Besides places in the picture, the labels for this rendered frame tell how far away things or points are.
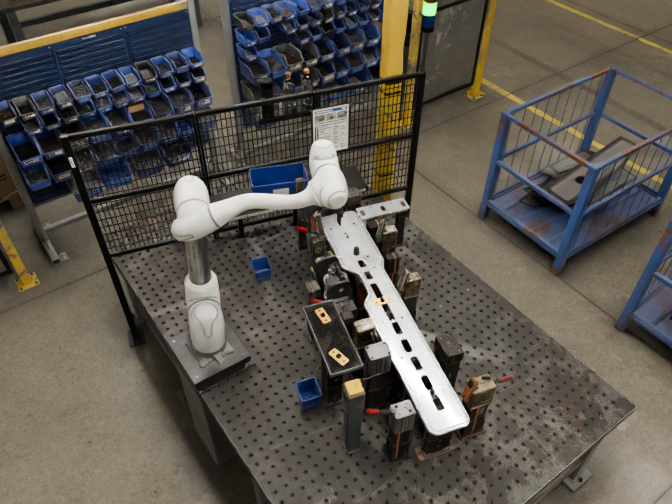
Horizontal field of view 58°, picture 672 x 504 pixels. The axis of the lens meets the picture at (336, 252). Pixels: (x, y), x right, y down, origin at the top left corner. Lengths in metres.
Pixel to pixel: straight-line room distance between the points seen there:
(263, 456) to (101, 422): 1.37
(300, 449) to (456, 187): 3.04
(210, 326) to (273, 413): 0.49
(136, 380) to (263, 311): 1.09
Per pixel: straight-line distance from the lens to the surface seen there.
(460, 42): 5.99
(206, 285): 2.88
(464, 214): 4.96
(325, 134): 3.43
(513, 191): 5.02
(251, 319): 3.22
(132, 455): 3.73
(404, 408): 2.49
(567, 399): 3.11
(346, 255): 3.09
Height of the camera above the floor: 3.18
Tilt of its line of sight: 45 degrees down
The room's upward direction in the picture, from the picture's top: straight up
